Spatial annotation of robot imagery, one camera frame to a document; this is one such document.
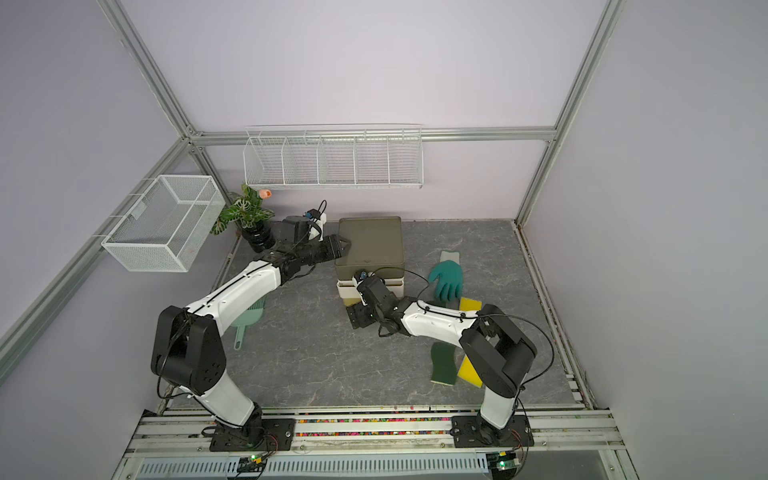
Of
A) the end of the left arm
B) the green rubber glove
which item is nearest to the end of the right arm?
the end of the left arm

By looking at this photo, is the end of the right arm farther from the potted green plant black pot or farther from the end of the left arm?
the potted green plant black pot

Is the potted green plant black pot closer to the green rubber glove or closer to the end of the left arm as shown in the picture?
the end of the left arm

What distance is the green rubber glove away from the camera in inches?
39.7

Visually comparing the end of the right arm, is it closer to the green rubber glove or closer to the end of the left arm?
the end of the left arm

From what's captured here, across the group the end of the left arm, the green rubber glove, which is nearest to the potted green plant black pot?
the end of the left arm

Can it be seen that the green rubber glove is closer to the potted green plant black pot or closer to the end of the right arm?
the end of the right arm
